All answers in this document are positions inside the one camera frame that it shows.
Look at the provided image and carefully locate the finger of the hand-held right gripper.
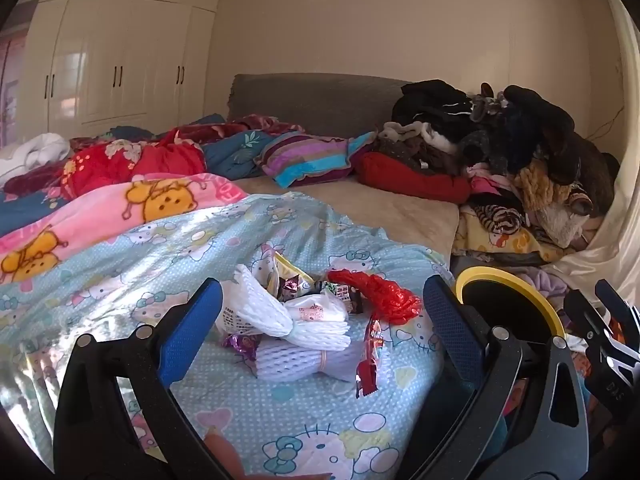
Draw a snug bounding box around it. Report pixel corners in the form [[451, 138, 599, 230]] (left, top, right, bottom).
[[595, 280, 640, 346], [565, 292, 640, 411]]

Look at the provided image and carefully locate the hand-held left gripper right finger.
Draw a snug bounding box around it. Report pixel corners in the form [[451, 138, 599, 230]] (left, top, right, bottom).
[[395, 275, 591, 480]]

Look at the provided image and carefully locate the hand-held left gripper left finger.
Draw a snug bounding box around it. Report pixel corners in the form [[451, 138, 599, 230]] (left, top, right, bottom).
[[54, 277, 224, 480]]

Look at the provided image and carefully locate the purple candy wrapper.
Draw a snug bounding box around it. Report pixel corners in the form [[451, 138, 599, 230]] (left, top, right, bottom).
[[222, 332, 261, 361]]

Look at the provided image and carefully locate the red plastic bag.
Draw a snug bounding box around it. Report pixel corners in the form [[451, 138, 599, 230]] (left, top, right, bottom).
[[327, 269, 423, 326]]

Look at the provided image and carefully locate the black bin with yellow rim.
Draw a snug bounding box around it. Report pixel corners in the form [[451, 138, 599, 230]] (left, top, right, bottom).
[[452, 266, 568, 361]]

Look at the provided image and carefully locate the red snack wrapper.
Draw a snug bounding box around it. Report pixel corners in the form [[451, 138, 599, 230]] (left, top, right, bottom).
[[355, 310, 388, 398]]

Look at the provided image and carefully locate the black green snack packet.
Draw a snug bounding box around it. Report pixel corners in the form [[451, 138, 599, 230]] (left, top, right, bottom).
[[322, 282, 366, 313]]

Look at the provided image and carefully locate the yellow edged snack packet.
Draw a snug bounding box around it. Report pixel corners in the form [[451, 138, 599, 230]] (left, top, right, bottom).
[[272, 252, 316, 298]]

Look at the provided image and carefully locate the person's left hand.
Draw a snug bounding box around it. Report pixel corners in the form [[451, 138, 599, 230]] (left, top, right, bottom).
[[206, 432, 332, 480]]

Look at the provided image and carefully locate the white satin curtain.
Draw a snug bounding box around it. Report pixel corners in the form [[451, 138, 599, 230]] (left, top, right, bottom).
[[545, 0, 640, 306]]

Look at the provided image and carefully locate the lilac fleece garment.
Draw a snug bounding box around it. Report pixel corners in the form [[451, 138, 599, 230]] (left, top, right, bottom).
[[532, 265, 571, 311]]

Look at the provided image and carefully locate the light blue cat print quilt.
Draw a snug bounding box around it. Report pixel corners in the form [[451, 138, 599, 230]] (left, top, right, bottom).
[[0, 192, 456, 480]]

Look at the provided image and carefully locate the grey box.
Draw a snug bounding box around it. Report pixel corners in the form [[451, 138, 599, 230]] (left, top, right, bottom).
[[462, 252, 546, 268]]

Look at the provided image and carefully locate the yellow cartoon blanket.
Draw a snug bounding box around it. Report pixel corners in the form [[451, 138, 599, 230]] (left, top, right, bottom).
[[457, 207, 563, 266]]

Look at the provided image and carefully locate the white fleece garment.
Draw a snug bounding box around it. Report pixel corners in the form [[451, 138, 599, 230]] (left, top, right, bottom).
[[540, 205, 588, 248]]

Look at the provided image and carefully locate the brown striped cloth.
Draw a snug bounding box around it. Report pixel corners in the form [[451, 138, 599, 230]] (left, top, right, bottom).
[[472, 202, 526, 236]]

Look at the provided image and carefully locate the beige plush bed sheet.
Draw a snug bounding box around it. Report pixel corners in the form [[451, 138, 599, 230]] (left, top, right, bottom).
[[232, 175, 461, 256]]

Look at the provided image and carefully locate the pink bear print blanket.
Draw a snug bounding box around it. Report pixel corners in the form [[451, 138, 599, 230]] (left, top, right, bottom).
[[0, 172, 251, 286]]

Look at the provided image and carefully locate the tan fuzzy garment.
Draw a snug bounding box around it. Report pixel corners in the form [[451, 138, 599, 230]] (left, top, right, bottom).
[[515, 160, 573, 211]]

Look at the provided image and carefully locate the pink garment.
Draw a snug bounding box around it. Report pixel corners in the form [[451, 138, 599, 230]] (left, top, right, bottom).
[[467, 162, 521, 196]]

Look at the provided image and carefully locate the red pillow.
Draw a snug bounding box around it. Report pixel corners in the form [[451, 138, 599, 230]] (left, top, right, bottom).
[[357, 152, 473, 206]]

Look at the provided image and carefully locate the blue leaf print quilt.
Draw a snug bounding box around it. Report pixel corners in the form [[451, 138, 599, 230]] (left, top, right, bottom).
[[200, 127, 306, 181]]

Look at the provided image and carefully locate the brown dotted garment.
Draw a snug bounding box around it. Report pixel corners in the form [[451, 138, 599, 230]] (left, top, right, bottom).
[[377, 137, 468, 176]]

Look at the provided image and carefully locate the grey speckled garment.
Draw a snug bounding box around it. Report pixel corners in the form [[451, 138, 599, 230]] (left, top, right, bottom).
[[457, 130, 506, 166]]

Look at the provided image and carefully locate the pile of dark clothes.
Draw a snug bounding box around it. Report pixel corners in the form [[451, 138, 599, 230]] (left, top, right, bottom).
[[502, 85, 621, 218]]

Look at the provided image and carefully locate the striped pillow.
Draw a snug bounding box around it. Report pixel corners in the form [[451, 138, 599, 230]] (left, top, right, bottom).
[[255, 132, 376, 188]]

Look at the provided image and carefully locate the cream garment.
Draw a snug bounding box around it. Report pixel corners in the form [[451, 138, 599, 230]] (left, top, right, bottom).
[[378, 121, 458, 156]]

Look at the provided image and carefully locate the black jacket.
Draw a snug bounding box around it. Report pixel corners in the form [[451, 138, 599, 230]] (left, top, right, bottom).
[[392, 80, 473, 128]]

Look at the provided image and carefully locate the white cloth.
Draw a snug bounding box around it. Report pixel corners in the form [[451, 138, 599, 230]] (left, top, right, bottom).
[[0, 132, 71, 186]]

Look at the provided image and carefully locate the grey headboard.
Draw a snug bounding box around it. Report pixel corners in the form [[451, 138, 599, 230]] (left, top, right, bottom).
[[226, 74, 416, 138]]

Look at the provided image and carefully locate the white wardrobe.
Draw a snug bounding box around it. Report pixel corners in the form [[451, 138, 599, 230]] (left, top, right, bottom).
[[20, 0, 223, 136]]

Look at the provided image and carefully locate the pink door curtain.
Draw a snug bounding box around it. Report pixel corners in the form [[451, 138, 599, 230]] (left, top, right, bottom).
[[0, 5, 38, 148]]

